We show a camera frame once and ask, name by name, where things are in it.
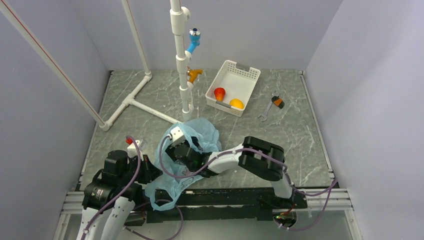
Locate orange black small tool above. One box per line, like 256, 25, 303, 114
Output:
271, 96, 285, 109

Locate yellow fake fruit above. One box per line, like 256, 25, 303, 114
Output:
229, 98, 245, 110

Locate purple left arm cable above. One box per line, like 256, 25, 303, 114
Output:
81, 135, 143, 240

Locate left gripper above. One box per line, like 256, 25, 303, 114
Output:
118, 153, 163, 186

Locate orange pipe fitting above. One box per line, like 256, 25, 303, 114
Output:
186, 67, 204, 84

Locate white PVC pipe frame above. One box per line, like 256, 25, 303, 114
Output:
0, 0, 194, 131

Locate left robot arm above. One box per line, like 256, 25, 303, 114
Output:
77, 150, 163, 240

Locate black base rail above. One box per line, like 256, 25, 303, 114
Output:
126, 187, 308, 227

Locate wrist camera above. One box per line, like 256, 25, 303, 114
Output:
125, 137, 148, 160
169, 126, 186, 146

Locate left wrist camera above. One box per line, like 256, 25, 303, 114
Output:
125, 137, 148, 160

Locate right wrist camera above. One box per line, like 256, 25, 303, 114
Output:
169, 126, 186, 146

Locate white plastic basket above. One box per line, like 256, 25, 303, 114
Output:
205, 60, 261, 117

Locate light blue plastic bag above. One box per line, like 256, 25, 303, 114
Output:
145, 117, 222, 211

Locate silver wrench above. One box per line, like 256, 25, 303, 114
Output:
257, 90, 280, 122

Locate red fake fruit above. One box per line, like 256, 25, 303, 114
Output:
213, 87, 226, 102

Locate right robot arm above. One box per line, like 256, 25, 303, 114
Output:
165, 136, 295, 208

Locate blue pipe fitting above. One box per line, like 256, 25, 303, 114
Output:
186, 27, 201, 54

